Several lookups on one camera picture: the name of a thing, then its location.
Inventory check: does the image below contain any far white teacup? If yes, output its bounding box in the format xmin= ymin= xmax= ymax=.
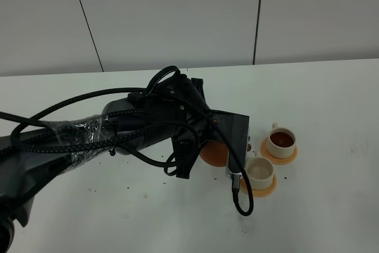
xmin=266 ymin=123 xmax=296 ymax=159

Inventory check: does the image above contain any black left camera cable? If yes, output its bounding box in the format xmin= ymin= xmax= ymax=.
xmin=0 ymin=65 xmax=255 ymax=217

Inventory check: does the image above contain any orange coaster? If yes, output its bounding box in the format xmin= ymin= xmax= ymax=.
xmin=260 ymin=137 xmax=298 ymax=165
xmin=240 ymin=175 xmax=277 ymax=197

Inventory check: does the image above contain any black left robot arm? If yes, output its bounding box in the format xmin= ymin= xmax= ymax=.
xmin=1 ymin=74 xmax=211 ymax=252

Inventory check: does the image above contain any brown clay teapot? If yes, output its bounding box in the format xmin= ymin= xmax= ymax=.
xmin=200 ymin=140 xmax=252 ymax=172

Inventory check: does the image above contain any far orange coaster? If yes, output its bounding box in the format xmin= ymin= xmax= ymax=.
xmin=260 ymin=137 xmax=298 ymax=165

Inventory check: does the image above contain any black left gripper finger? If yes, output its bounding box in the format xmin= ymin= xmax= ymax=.
xmin=175 ymin=148 xmax=201 ymax=179

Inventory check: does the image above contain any near white teacup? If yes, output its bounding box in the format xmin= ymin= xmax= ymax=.
xmin=246 ymin=157 xmax=274 ymax=190

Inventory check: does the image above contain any white teacup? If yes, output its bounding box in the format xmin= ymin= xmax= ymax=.
xmin=266 ymin=123 xmax=296 ymax=159
xmin=246 ymin=157 xmax=274 ymax=190

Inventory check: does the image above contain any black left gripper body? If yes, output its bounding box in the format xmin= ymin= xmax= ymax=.
xmin=127 ymin=76 xmax=217 ymax=164

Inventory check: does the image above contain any near orange coaster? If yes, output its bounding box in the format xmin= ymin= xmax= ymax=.
xmin=240 ymin=175 xmax=277 ymax=197

